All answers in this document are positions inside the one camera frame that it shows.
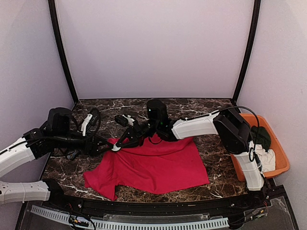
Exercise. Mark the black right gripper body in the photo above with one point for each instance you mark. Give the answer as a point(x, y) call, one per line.
point(147, 130)

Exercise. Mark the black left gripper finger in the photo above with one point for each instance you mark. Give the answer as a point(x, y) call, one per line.
point(101, 142)
point(103, 151)

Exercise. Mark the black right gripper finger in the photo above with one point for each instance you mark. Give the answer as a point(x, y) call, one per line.
point(128, 135)
point(130, 144)

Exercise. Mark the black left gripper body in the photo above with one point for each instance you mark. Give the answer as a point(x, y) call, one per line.
point(62, 140)

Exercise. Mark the round brooch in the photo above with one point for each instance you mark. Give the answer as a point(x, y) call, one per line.
point(116, 147)

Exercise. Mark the magenta t-shirt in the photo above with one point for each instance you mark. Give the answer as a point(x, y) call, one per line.
point(156, 167)

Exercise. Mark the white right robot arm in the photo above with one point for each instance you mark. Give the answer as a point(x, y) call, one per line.
point(232, 129)

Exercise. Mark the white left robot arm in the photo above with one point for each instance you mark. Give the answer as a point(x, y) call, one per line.
point(14, 187)

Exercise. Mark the black brooch display box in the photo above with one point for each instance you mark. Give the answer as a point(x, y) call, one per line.
point(72, 154)

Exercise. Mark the dark green garment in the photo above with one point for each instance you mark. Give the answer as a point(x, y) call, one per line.
point(260, 136)

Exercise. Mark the white garment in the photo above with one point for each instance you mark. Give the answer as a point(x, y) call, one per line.
point(267, 158)

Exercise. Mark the orange plastic basket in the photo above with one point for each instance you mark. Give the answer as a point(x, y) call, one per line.
point(281, 161)

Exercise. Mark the black front rail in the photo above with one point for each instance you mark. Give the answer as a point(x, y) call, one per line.
point(230, 206)

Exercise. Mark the white slotted cable duct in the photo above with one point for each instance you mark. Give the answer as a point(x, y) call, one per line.
point(121, 222)

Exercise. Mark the black left frame post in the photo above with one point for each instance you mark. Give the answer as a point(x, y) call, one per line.
point(60, 47)

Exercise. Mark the black frame post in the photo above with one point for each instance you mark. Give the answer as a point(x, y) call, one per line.
point(248, 50)
point(60, 47)

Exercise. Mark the black right frame post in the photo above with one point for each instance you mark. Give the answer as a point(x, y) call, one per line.
point(248, 50)

